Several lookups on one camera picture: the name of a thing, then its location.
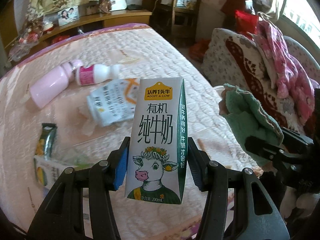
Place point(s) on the green cloth rag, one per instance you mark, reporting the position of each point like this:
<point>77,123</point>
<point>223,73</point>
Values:
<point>246,117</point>

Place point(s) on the white orange snack bag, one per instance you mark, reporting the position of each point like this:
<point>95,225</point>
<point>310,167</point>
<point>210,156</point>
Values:
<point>113,102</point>

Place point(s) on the white tissue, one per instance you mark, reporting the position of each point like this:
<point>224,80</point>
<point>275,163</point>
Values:
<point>86,121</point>

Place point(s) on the floral covered sofa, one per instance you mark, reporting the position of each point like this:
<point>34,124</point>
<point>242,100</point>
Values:
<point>234,59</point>

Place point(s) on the cream plastic trash bucket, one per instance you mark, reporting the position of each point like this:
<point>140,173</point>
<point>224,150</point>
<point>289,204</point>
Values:
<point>219,89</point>

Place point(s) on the red gift bag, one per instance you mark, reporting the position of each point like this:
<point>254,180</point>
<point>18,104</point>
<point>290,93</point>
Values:
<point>245,22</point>

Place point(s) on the rainbow logo medicine box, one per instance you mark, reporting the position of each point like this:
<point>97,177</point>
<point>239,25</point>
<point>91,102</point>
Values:
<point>47,171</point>

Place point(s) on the framed couple photo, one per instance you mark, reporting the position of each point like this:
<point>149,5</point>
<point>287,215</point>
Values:
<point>68,15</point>

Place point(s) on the white pink yogurt bottle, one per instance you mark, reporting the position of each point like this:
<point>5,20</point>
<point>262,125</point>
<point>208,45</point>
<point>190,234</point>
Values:
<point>96,73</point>

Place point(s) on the wooden shelf rack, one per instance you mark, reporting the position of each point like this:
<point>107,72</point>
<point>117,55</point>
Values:
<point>176,20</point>

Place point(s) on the pink pajama clothes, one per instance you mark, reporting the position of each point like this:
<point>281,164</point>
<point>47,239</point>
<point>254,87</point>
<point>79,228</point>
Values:
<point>287,75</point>

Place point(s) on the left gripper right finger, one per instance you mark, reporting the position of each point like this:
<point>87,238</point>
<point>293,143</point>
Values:
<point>237,204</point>

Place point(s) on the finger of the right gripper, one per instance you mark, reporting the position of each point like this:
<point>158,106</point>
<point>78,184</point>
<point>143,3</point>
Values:
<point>261,148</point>
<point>293,138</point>

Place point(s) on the wooden tv cabinet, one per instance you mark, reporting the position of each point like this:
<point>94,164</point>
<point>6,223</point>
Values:
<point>98,21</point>

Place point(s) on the pink thermos bottle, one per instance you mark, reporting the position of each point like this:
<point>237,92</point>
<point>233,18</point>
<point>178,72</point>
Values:
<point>45,89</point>

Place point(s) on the gloved right hand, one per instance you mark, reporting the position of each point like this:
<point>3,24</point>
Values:
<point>305,203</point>

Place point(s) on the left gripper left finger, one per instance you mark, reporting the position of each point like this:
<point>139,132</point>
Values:
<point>61,214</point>

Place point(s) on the white green milk carton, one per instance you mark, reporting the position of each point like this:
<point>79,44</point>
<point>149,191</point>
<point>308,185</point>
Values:
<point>157,158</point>

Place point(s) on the dark green snack wrapper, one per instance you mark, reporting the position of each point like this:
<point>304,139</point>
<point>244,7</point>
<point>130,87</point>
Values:
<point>44,147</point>

